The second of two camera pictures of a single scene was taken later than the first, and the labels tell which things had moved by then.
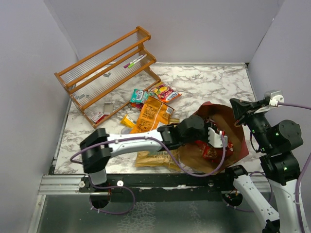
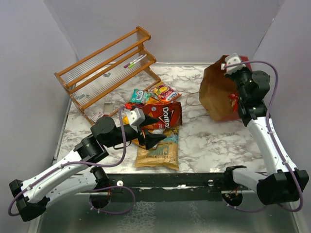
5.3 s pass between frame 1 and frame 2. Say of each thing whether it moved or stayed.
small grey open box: stayed
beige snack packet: stayed
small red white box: stayed
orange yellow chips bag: moved
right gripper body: moved
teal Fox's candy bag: stayed
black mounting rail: stayed
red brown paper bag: moved
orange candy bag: stayed
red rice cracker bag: moved
